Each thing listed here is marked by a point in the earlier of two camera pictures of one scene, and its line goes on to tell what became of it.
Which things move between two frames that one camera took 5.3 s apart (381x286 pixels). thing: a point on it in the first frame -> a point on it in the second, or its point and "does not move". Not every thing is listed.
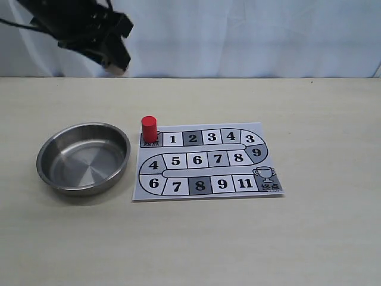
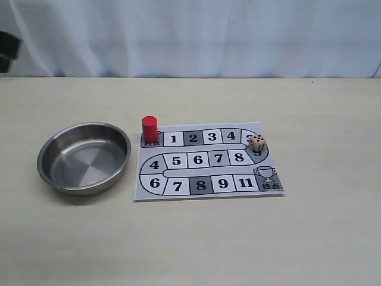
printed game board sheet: x=203 y=161 does not move
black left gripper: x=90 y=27 -> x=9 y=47
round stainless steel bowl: x=84 y=159 does not move
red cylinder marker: x=149 y=126 does not move
